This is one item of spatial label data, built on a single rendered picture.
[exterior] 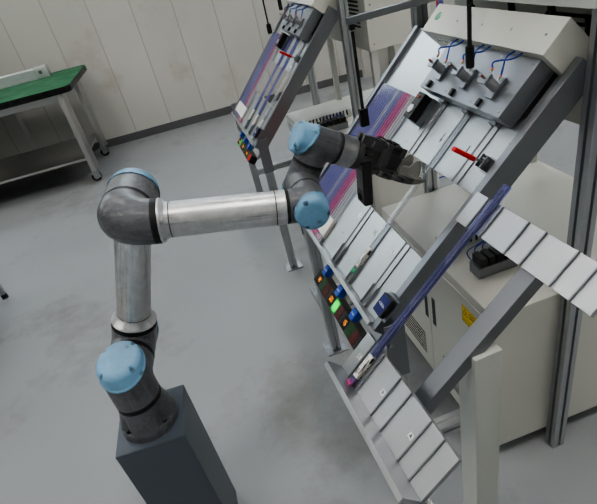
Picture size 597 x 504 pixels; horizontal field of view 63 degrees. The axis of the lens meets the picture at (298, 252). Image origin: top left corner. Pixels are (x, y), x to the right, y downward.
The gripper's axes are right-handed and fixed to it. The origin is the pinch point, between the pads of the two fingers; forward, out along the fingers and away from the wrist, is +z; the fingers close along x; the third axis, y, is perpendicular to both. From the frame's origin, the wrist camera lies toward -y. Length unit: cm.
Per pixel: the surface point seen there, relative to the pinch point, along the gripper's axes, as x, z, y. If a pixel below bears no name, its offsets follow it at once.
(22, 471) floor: 46, -80, -165
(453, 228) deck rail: -20.9, -0.7, -3.3
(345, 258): 7.8, -5.6, -28.5
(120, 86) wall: 464, -71, -89
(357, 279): -2.5, -5.7, -29.2
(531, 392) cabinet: -21, 55, -47
